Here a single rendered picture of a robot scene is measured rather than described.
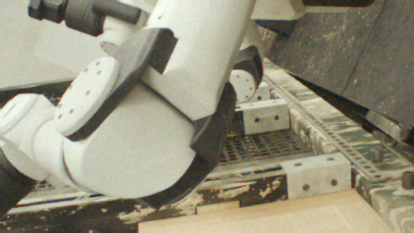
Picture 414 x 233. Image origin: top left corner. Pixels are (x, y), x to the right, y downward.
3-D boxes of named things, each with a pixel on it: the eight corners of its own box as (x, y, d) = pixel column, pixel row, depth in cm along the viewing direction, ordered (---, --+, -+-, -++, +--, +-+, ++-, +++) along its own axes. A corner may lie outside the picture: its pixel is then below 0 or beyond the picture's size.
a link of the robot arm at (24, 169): (27, 225, 68) (90, 170, 67) (-38, 172, 63) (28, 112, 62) (32, 183, 78) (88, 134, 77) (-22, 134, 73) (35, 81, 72)
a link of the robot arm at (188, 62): (235, 197, 44) (290, 7, 56) (111, 103, 38) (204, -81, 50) (148, 213, 52) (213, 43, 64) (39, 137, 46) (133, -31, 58)
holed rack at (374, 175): (387, 180, 95) (387, 177, 95) (372, 183, 95) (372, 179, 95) (240, 53, 254) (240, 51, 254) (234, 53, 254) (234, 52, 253)
